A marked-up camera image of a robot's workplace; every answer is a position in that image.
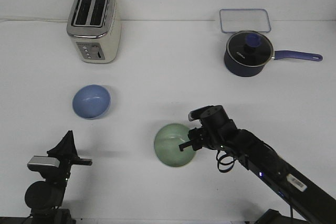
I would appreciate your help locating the cream and steel toaster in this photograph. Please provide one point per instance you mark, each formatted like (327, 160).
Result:
(94, 27)

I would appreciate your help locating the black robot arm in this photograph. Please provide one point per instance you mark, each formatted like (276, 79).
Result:
(298, 191)
(45, 197)

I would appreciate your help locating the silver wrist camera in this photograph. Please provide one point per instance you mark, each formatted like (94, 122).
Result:
(40, 163)
(195, 114)

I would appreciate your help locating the blue bowl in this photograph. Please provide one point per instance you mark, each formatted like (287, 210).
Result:
(91, 102)

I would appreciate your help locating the glass pot lid blue knob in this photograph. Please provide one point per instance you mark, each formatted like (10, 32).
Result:
(249, 48)

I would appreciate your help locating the dark blue saucepan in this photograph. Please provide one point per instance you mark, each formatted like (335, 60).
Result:
(245, 71)

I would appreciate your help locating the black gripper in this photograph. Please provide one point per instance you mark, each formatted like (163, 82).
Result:
(61, 152)
(216, 125)

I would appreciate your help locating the green bowl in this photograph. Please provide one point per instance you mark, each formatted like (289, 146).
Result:
(166, 145)

